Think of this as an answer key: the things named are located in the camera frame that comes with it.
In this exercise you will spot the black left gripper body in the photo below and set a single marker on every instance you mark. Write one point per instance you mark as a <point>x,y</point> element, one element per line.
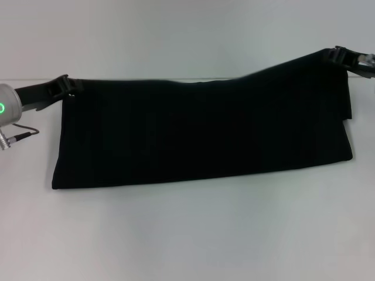
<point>35,95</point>

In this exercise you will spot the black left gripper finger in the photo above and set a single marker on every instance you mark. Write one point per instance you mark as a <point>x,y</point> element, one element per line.
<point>66,86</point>

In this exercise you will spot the black shirt with FREE print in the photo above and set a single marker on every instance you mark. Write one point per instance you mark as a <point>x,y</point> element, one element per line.
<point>205,131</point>

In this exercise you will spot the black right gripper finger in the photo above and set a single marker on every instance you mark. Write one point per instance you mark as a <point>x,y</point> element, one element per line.
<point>337,55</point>

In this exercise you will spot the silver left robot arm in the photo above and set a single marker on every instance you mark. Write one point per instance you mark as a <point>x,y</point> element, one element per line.
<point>10,102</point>

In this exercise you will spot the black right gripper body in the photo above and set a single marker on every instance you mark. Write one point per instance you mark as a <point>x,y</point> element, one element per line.
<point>360,70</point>

